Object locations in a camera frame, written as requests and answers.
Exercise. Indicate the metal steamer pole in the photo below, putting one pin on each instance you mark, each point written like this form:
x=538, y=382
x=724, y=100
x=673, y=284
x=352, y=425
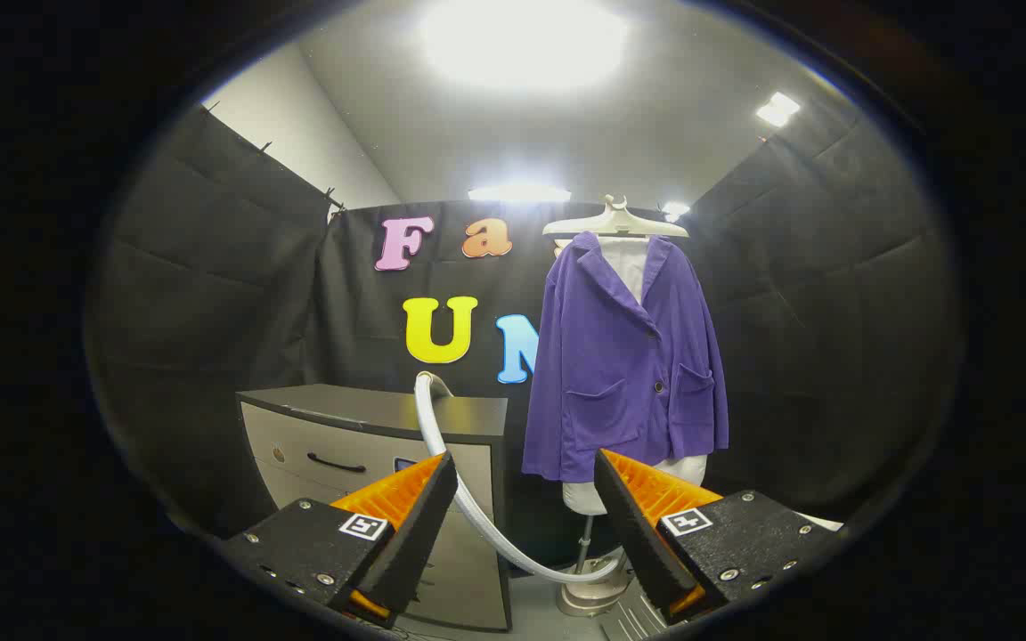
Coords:
x=586, y=543

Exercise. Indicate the garment steamer base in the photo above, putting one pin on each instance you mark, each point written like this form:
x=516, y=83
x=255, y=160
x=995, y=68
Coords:
x=589, y=596

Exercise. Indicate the double square ceiling light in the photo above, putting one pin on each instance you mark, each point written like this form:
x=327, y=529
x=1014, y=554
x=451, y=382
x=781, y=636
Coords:
x=777, y=109

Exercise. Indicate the large ceiling light panel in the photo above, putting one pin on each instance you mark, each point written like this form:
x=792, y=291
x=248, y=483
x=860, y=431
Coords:
x=522, y=40

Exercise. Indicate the white flat strip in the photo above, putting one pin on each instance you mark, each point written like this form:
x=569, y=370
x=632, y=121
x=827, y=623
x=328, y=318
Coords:
x=820, y=522

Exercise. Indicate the white plastic clothes hanger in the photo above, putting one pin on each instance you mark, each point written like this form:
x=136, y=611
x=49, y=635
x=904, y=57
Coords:
x=615, y=223

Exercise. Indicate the black backdrop cloth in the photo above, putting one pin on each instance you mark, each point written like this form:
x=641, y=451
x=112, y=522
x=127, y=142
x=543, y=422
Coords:
x=210, y=294

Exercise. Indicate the grey drawer cabinet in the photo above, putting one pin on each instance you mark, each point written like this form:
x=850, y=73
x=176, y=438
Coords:
x=344, y=405

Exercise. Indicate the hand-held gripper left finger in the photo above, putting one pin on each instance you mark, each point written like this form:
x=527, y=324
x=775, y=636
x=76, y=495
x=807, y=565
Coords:
x=419, y=525

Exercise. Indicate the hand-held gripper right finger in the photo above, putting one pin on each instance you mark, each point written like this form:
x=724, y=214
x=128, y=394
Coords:
x=633, y=525

